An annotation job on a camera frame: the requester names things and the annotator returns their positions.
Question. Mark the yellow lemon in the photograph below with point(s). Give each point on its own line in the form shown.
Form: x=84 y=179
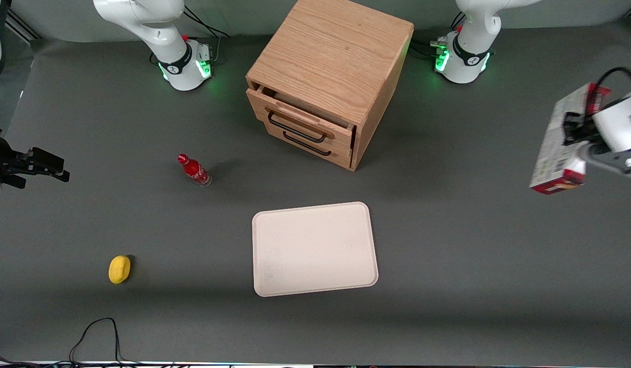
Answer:
x=119 y=269

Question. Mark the red cola bottle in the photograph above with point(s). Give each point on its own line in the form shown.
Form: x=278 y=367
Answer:
x=192 y=168

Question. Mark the wooden drawer slightly open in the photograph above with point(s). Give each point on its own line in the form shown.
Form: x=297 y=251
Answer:
x=341 y=134

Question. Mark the wooden drawer cabinet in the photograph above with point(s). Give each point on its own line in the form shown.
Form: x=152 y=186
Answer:
x=335 y=51

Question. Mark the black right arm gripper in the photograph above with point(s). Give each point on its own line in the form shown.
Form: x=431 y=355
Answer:
x=1 y=162

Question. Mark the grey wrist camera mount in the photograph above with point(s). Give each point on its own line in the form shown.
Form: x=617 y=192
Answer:
x=616 y=162

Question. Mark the beige plastic tray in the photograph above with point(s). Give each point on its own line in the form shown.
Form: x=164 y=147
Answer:
x=315 y=250

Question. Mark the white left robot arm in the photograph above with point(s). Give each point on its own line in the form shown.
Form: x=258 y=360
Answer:
x=471 y=46

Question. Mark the wooden closed drawer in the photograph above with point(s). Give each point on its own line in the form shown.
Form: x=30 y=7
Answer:
x=342 y=156

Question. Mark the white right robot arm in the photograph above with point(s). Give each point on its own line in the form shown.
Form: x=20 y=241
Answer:
x=152 y=25

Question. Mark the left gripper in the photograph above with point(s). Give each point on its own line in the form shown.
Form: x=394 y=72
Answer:
x=580 y=132

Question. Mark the aluminium rail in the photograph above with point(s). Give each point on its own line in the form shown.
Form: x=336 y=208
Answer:
x=21 y=25

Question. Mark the red cookie box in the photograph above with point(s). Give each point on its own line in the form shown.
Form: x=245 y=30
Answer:
x=550 y=153

